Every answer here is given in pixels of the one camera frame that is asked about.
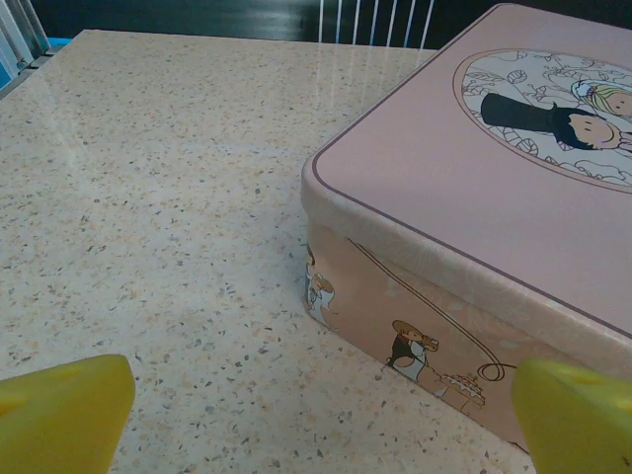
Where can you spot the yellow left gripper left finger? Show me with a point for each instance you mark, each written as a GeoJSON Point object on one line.
{"type": "Point", "coordinates": [59, 419]}

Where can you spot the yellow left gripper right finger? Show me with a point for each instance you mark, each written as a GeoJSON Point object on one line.
{"type": "Point", "coordinates": [577, 429]}

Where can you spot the pink cartoon tin box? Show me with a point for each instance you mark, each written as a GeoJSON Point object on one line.
{"type": "Point", "coordinates": [444, 173]}

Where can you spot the blue gear print panel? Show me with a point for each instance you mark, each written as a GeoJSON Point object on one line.
{"type": "Point", "coordinates": [197, 15]}

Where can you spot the aluminium enclosure frame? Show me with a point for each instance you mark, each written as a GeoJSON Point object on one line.
{"type": "Point", "coordinates": [20, 34]}

